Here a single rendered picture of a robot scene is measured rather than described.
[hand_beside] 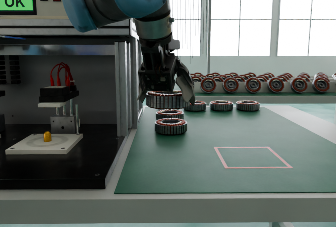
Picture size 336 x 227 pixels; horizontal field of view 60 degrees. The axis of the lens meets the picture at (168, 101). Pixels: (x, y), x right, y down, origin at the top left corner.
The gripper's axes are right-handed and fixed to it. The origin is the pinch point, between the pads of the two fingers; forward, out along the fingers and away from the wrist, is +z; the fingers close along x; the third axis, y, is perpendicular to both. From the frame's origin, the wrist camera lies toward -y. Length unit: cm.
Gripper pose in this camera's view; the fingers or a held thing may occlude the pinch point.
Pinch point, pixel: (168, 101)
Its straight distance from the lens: 74.4
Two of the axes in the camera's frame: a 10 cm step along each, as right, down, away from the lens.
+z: 1.1, 7.7, 6.3
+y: -2.1, 6.4, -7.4
